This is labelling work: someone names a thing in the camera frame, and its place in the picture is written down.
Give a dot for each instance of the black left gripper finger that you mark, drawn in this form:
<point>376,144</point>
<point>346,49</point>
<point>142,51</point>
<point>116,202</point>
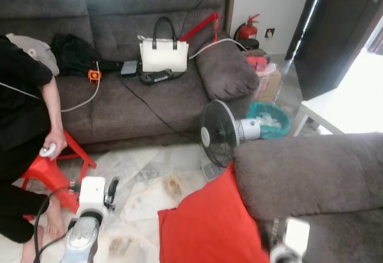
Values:
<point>114,186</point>

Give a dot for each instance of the white handheld controller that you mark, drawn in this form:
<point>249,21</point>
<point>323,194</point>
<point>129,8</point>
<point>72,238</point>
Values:
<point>46,151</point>

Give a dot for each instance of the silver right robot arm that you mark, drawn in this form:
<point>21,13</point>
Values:
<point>282,255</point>

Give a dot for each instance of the person bare forearm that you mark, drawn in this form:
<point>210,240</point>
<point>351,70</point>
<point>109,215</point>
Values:
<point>54,110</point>

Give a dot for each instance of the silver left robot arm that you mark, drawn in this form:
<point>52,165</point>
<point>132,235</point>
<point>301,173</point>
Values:
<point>81,239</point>

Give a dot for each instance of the two-seat grey brown sofa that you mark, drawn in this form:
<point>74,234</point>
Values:
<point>311,167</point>

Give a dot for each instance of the person bare hand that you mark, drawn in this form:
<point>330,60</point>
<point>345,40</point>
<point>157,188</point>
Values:
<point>57,140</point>

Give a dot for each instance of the red plastic stool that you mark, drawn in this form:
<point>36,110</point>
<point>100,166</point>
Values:
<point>51,170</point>

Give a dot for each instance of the teal plastic basket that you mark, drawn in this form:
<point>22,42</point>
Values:
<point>270,122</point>

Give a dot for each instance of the small orange gadget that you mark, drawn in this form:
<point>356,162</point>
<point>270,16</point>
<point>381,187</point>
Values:
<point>94,74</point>

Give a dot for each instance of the black standing fan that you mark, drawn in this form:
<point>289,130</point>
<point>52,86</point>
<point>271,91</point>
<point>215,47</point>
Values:
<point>218,132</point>

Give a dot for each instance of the black power adapter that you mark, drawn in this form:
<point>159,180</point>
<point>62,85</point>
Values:
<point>158,77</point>

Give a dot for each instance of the small grey device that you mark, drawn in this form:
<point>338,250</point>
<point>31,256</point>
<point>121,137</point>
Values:
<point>128,68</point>

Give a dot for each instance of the person in black clothes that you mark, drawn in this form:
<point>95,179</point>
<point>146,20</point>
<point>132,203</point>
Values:
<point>18,95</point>

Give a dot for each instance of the black soft bag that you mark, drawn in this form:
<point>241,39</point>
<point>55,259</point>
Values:
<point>75,53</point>

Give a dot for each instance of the cardboard box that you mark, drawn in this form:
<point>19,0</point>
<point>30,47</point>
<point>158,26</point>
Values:
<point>269,86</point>

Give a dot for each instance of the white low table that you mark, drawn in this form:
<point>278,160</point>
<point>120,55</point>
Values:
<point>347,104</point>

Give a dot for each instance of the grey plush toy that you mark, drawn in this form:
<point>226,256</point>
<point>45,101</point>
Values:
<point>35,50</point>

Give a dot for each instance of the red packets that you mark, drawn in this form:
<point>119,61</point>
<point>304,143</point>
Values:
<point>258,62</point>

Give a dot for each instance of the red metal bar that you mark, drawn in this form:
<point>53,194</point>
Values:
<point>200,28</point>

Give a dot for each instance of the red fire extinguisher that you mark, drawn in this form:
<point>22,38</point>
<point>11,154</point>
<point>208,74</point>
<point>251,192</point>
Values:
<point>247,30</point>

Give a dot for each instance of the dark wooden door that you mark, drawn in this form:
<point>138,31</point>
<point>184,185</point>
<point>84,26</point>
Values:
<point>335,29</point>

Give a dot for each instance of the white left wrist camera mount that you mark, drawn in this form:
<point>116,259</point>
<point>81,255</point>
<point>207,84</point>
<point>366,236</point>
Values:
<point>93,194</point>

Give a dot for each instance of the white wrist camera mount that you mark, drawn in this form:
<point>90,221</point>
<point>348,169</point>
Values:
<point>297,236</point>
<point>93,194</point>

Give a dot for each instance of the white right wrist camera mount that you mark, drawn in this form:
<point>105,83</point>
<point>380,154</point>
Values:
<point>297,236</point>

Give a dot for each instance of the wall socket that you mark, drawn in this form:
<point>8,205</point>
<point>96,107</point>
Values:
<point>270,33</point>

